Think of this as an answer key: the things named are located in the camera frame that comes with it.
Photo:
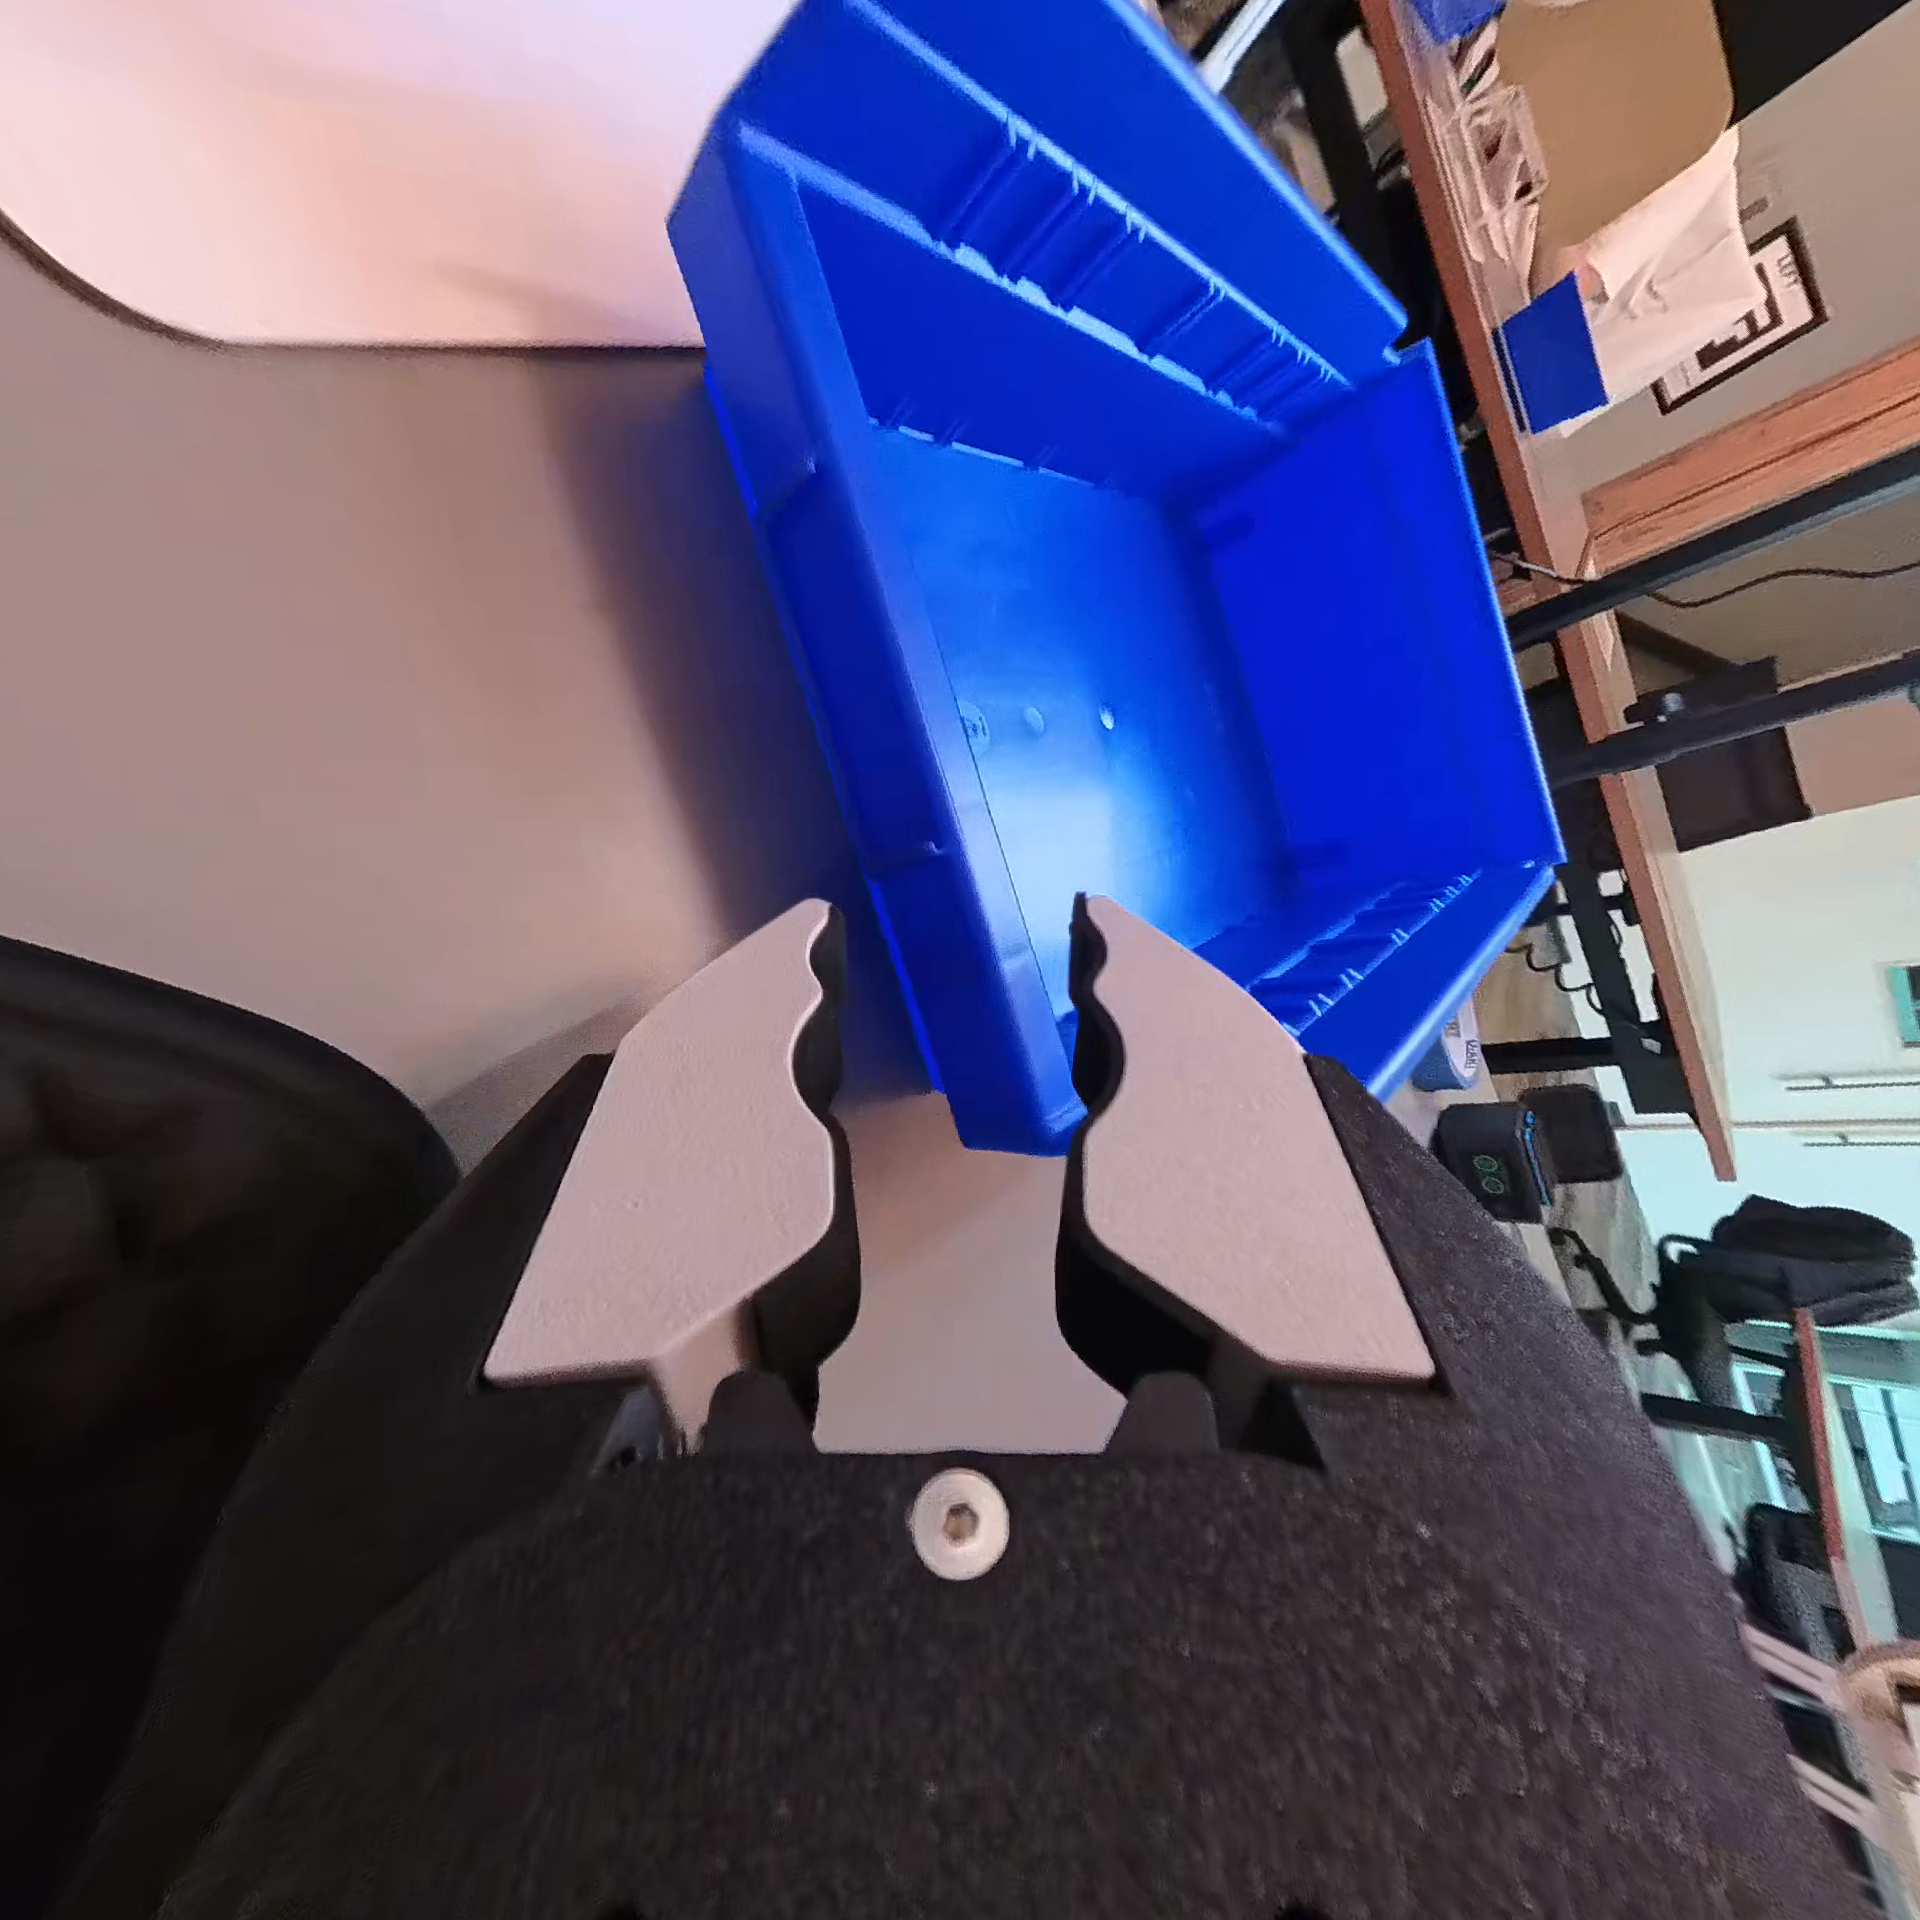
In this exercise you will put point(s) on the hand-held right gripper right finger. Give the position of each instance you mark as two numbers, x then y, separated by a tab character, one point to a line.
1243	1201

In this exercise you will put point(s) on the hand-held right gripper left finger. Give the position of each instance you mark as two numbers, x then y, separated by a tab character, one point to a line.
674	1201

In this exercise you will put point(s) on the blue plastic bin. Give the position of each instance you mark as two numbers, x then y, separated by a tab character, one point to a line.
1080	675

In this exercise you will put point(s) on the white whiteboard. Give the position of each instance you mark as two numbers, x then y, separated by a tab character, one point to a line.
375	149

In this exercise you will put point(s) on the black device green display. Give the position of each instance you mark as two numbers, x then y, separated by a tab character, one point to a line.
1529	1153

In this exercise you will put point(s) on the black mesh cushion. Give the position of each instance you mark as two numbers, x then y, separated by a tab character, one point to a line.
180	1201

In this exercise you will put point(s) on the wooden desk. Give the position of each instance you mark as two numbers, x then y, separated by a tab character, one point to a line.
1611	779

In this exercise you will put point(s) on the black backpack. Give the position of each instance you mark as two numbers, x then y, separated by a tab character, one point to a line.
1816	1260

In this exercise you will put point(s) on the small blue bin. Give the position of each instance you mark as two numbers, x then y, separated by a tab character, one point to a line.
1553	352

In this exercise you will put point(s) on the framed picture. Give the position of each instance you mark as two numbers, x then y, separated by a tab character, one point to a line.
1785	322

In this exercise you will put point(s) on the cardboard box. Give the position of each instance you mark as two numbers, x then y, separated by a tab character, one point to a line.
1620	105

